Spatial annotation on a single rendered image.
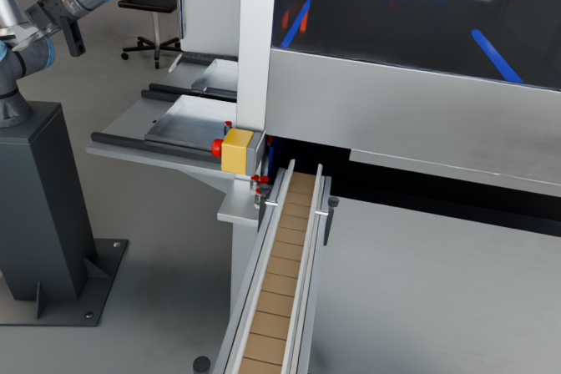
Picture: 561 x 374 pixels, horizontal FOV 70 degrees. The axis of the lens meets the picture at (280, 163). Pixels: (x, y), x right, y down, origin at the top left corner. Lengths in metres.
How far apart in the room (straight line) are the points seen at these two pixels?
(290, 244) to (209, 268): 1.21
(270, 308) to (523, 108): 0.60
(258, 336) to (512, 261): 0.71
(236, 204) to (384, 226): 0.37
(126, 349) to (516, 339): 1.31
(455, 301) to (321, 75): 0.73
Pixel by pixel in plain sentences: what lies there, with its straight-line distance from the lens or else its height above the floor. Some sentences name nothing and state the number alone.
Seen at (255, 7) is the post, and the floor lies 1.28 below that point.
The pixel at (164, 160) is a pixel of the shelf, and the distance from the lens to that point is 1.05.
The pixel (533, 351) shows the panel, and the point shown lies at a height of 0.46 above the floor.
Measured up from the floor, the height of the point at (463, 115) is 1.13.
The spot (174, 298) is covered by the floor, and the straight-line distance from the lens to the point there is 1.85.
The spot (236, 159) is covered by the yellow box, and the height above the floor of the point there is 1.00.
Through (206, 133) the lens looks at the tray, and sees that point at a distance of 1.15.
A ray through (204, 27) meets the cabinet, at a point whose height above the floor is 0.93.
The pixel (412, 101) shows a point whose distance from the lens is 0.84.
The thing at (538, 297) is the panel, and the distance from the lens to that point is 1.25.
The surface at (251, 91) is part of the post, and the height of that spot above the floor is 1.11.
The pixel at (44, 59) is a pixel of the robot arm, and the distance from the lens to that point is 1.54.
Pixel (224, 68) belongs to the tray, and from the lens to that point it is 1.59.
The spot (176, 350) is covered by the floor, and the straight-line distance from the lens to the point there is 1.71.
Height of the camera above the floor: 1.47
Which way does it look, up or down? 34 degrees down
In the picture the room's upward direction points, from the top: 6 degrees clockwise
